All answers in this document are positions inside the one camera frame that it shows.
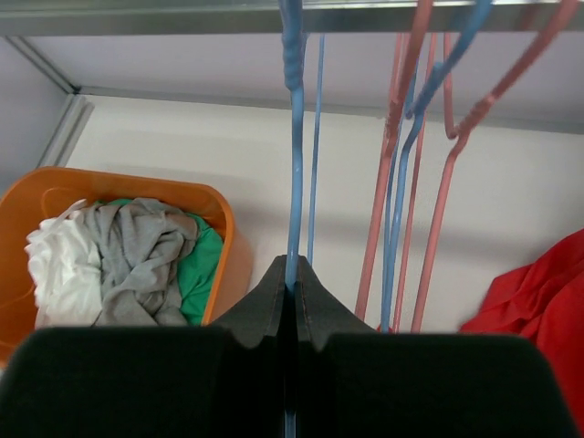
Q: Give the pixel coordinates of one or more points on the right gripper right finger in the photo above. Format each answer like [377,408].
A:
[356,382]

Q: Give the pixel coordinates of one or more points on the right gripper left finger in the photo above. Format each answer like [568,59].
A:
[221,380]

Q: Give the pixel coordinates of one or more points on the green tank top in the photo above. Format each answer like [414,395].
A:
[196,271]

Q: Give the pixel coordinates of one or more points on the grey tank top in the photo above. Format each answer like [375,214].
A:
[140,245]

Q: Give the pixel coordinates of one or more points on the white tank top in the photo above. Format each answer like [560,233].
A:
[65,266]

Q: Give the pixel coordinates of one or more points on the red tank top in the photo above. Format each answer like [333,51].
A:
[543,302]

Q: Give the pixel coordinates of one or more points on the pink wire hanger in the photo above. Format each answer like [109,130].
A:
[556,23]
[407,50]

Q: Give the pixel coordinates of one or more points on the blue hanger with black top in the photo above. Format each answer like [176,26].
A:
[294,41]

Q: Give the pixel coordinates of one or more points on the blue wire hanger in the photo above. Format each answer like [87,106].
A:
[411,124]

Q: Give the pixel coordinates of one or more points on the orange plastic basket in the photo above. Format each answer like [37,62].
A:
[49,191]

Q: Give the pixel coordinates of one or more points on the left aluminium frame post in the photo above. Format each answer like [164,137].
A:
[42,112]

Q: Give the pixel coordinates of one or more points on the aluminium hanging rail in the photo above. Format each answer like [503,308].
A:
[124,18]

